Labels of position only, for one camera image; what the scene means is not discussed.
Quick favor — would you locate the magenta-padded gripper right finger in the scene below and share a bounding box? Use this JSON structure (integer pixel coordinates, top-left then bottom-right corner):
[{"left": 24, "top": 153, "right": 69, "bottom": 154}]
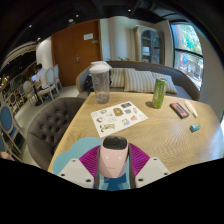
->
[{"left": 128, "top": 143, "right": 172, "bottom": 189}]

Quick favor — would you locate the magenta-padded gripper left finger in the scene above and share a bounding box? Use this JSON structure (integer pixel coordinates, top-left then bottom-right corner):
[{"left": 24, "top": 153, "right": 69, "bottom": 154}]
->
[{"left": 57, "top": 144, "right": 101, "bottom": 190}]

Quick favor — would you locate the grey tufted armchair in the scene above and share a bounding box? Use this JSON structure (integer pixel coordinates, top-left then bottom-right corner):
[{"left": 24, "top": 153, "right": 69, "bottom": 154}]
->
[{"left": 26, "top": 96, "right": 88, "bottom": 172}]

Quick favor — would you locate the small green and blue pack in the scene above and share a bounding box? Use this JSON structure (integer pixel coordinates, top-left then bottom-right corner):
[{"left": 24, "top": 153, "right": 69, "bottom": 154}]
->
[{"left": 189, "top": 122, "right": 202, "bottom": 133}]

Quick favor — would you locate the white sticker sheet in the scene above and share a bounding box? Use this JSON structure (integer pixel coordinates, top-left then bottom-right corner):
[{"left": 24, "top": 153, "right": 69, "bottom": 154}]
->
[{"left": 90, "top": 101, "right": 149, "bottom": 139}]

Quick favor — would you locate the black box with orange print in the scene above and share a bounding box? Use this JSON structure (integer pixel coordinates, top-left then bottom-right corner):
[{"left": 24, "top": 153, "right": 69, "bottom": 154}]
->
[{"left": 169, "top": 101, "right": 190, "bottom": 120}]

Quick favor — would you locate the white tube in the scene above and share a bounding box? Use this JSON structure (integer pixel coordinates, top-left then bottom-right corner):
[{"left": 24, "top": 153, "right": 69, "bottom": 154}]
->
[{"left": 183, "top": 99, "right": 199, "bottom": 119}]

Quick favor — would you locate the green drink can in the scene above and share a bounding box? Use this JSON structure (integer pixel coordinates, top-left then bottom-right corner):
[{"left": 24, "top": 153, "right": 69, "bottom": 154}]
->
[{"left": 151, "top": 77, "right": 169, "bottom": 110}]

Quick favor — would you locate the group of dining chairs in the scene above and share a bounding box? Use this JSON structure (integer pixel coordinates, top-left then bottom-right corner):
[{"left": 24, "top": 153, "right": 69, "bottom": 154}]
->
[{"left": 0, "top": 64, "right": 64, "bottom": 161}]

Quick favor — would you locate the clear plastic shaker bottle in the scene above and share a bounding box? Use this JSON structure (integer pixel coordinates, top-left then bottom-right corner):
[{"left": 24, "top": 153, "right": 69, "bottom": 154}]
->
[{"left": 88, "top": 60, "right": 112, "bottom": 105}]

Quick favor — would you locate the grey curved sofa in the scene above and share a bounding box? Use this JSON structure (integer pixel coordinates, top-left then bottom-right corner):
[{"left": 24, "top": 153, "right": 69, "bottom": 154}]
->
[{"left": 75, "top": 60, "right": 201, "bottom": 102}]

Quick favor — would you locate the person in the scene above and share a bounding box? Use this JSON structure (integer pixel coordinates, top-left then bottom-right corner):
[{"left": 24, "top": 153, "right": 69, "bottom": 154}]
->
[{"left": 33, "top": 63, "right": 49, "bottom": 91}]

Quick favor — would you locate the window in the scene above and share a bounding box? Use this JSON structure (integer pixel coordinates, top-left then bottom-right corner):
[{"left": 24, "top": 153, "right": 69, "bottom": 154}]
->
[{"left": 170, "top": 22, "right": 204, "bottom": 91}]

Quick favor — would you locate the brown wooden door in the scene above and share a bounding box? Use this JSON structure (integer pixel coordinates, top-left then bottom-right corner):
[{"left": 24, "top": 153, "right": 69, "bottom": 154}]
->
[{"left": 50, "top": 19, "right": 103, "bottom": 88}]

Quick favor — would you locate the glass-fronted cabinet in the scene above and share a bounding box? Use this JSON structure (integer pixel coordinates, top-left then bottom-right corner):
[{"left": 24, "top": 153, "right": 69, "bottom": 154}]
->
[{"left": 133, "top": 25, "right": 165, "bottom": 65}]

